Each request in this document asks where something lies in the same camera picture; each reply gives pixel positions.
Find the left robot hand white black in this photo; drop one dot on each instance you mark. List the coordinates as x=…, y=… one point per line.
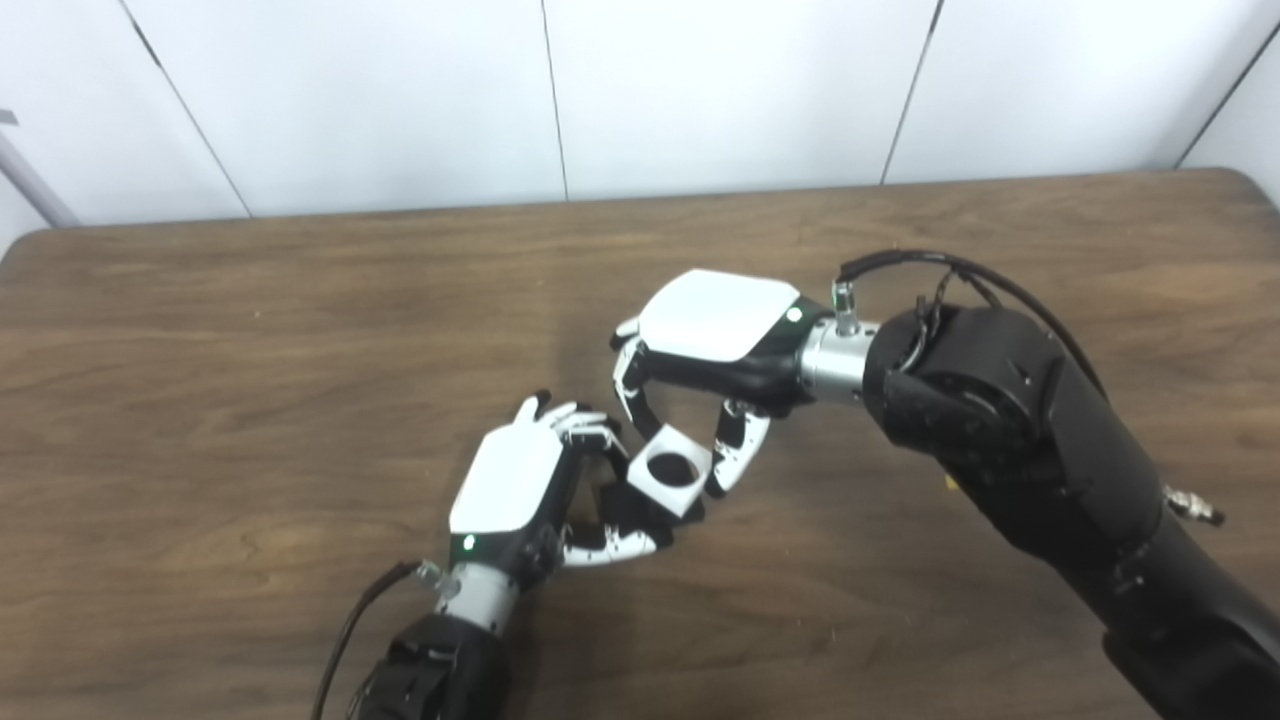
x=510, y=480

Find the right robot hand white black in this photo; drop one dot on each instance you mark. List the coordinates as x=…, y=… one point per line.
x=715, y=315

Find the black peg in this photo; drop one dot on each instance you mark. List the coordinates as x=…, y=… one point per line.
x=625, y=510

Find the white square piece with hole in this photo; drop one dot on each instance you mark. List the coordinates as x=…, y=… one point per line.
x=690, y=492

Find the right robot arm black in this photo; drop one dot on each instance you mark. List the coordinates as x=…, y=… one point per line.
x=1030, y=430

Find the grey wall corner post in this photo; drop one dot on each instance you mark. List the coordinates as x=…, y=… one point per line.
x=35, y=185

